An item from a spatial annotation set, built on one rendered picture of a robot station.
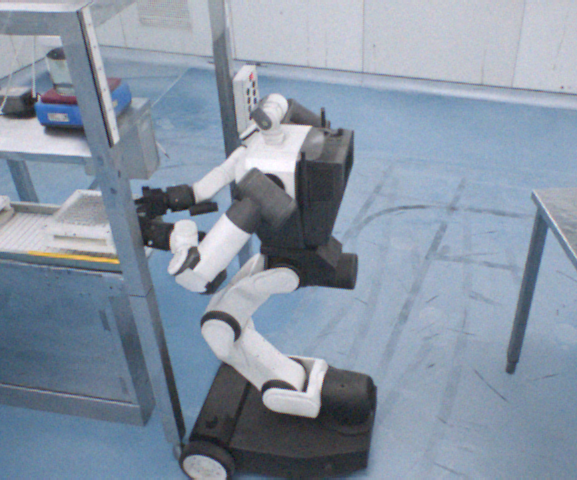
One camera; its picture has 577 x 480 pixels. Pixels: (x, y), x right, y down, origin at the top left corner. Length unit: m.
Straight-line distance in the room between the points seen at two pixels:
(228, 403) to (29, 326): 0.78
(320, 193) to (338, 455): 1.01
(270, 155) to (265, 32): 4.05
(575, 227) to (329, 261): 0.81
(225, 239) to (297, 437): 0.99
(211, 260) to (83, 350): 0.99
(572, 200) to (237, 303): 1.17
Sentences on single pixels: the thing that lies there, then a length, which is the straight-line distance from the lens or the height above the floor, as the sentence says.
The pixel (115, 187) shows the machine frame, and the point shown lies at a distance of 1.79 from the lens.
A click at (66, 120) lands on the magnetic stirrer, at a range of 1.93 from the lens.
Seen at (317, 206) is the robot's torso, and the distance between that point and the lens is 1.74.
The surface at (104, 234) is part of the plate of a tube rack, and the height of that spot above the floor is 0.97.
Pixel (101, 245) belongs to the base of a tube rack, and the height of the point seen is 0.92.
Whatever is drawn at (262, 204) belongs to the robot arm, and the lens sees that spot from 1.57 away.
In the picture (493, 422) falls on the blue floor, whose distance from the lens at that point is 2.70.
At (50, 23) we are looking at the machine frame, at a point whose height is 1.63.
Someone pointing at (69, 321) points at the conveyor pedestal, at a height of 0.55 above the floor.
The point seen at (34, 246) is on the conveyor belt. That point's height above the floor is 0.85.
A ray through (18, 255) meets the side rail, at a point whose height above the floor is 0.87.
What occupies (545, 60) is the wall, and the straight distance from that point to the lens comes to 5.19.
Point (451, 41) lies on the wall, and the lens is 5.23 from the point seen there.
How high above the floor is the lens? 2.05
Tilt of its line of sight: 36 degrees down
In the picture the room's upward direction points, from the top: 4 degrees counter-clockwise
